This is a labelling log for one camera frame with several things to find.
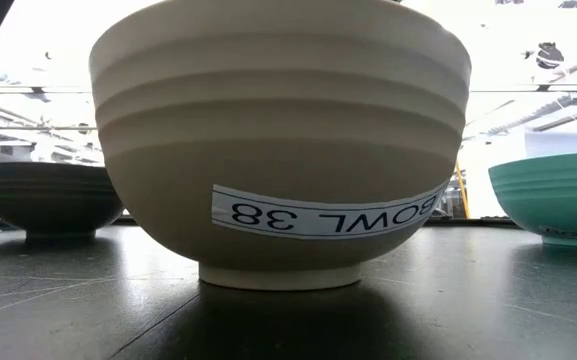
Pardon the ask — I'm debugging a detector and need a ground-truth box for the yellow hanging cable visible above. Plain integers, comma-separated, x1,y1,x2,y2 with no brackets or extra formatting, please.
455,159,471,220

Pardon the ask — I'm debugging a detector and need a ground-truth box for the teal green bowl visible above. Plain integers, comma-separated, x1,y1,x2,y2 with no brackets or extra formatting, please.
487,149,577,249

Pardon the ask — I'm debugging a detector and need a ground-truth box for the black aluminium table frame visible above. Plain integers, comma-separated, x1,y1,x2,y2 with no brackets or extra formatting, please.
0,213,522,232

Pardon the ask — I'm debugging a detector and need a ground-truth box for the black round ceiling fixture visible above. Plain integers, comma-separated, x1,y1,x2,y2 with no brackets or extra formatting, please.
535,42,565,70

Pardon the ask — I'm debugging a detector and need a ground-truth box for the thin grey overhead rail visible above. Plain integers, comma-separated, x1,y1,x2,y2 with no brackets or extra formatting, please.
0,84,577,95

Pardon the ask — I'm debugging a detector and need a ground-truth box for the dark grey bowl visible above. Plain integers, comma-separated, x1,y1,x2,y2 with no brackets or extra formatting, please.
0,161,125,240

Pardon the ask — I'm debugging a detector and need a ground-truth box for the beige ribbed labelled bowl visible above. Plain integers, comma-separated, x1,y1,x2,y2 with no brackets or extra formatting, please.
88,0,473,292

